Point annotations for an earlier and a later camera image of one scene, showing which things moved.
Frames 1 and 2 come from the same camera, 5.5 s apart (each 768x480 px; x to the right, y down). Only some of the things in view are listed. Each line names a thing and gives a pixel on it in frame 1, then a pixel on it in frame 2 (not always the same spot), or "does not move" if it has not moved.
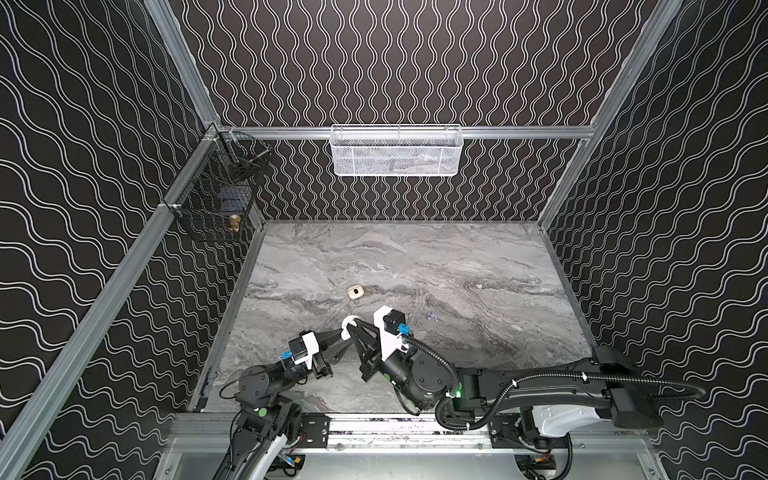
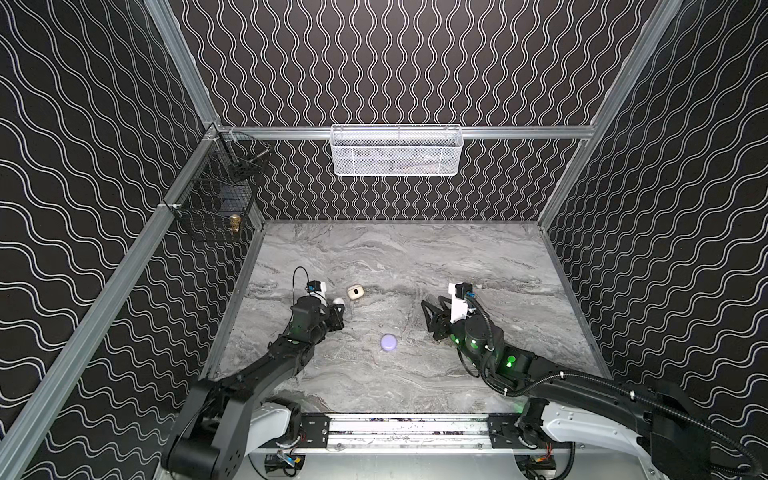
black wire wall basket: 218,198 does not move
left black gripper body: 321,354 to 330,314
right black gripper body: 372,357 to 443,322
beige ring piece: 355,292 does not move
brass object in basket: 235,222 does not move
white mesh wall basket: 392,150 does not move
